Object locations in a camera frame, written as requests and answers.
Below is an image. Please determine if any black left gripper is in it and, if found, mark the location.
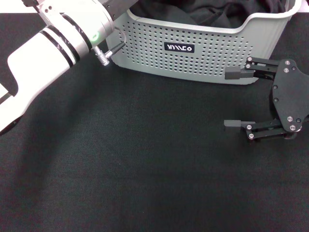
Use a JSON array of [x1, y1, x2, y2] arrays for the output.
[[101, 0, 140, 20]]

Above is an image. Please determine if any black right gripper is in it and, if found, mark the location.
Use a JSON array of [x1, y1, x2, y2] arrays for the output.
[[224, 57, 309, 141]]

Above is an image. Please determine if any grey perforated plastic storage box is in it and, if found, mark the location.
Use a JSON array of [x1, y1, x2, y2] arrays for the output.
[[105, 0, 303, 86]]

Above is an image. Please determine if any black crumpled cloth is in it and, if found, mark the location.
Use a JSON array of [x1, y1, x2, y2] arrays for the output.
[[129, 0, 296, 29]]

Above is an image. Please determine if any silver plug with black cable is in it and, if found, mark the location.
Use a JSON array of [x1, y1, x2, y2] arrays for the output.
[[93, 26, 126, 66]]

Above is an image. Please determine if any silver camera mount bracket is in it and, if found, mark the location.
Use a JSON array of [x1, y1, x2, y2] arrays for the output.
[[36, 0, 65, 25]]

